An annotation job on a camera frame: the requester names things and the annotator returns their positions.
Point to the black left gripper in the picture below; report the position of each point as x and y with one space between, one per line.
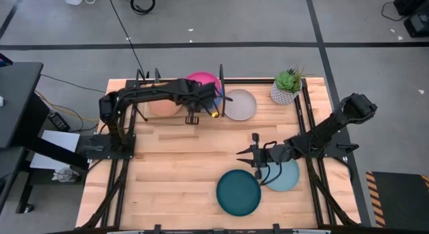
207 96

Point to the peach plate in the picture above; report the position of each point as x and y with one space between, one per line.
164 108

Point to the dark teal plate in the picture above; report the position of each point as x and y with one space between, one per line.
238 192

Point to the clear plastic bag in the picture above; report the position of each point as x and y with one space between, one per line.
65 174

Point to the black equipment case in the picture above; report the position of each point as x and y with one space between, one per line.
410 1

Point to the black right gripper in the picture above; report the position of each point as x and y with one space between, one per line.
275 153

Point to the pink plate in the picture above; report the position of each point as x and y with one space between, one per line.
204 77

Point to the black mat with hazard stripes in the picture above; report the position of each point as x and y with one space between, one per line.
399 197

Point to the black power adapter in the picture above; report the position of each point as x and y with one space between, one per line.
59 121

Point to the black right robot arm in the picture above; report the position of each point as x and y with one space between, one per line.
335 123

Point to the light blue-grey plate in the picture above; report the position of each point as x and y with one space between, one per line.
288 175

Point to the grey taupe plate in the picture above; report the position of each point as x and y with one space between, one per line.
241 105

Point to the blue plate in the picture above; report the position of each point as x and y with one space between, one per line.
218 100

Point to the white flat board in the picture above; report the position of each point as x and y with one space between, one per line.
57 143

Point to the black aluminium rig frame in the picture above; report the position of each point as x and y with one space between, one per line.
314 193

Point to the black desk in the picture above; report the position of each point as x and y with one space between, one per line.
16 93

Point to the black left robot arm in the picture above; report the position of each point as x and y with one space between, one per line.
147 93

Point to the green succulent plant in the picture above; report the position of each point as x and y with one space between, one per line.
286 80

